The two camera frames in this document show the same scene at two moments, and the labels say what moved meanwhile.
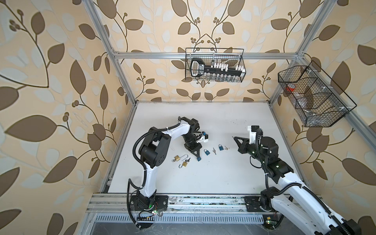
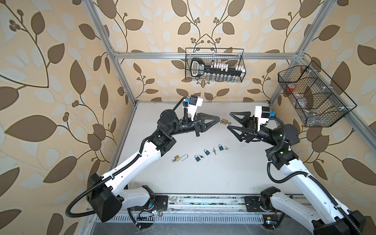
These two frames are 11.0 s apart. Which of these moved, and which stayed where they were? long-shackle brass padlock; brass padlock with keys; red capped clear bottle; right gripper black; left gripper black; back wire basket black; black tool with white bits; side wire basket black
Moved: right gripper black; brass padlock with keys; left gripper black
Stayed: red capped clear bottle; black tool with white bits; long-shackle brass padlock; back wire basket black; side wire basket black
